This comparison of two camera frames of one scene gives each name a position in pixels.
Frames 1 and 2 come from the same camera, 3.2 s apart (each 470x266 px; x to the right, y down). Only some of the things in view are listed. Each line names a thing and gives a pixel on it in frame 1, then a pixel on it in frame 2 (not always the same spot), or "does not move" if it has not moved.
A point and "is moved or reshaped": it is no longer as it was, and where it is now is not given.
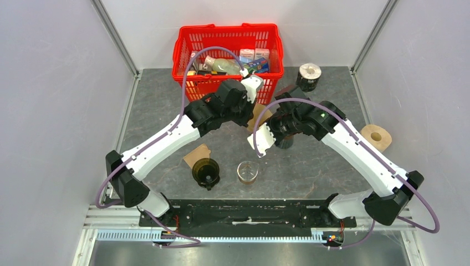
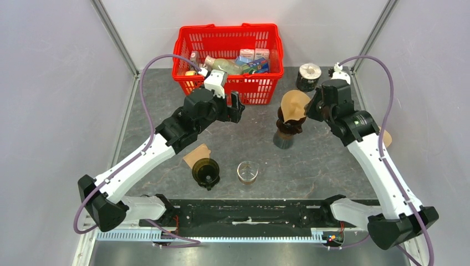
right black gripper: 270,125 → 311,111
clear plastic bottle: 222,65 does not move
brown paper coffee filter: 258,109 is moved or reshaped
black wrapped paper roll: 307,77 does not move
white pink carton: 249,54 does not move
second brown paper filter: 201,152 does not move
